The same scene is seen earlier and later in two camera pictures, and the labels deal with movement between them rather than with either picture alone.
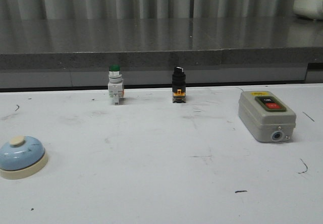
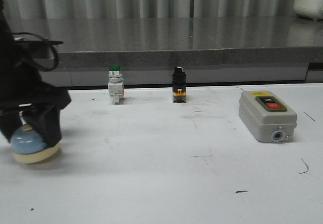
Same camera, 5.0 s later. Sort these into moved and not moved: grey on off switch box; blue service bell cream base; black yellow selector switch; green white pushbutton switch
Moved: blue service bell cream base
Not moved: grey on off switch box; green white pushbutton switch; black yellow selector switch
